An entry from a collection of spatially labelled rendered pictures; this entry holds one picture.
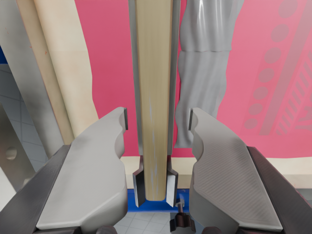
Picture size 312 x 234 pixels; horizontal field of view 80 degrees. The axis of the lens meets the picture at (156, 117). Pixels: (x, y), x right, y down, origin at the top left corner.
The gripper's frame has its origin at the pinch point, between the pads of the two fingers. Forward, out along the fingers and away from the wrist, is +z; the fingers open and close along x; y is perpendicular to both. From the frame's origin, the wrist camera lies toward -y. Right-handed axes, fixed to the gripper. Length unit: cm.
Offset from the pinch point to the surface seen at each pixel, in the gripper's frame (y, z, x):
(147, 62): -1.6, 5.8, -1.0
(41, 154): 110, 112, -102
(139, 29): -4.3, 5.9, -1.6
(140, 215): 204, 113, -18
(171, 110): 7.0, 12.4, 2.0
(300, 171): 23.9, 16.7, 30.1
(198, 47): -1.0, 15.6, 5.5
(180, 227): 25.9, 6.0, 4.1
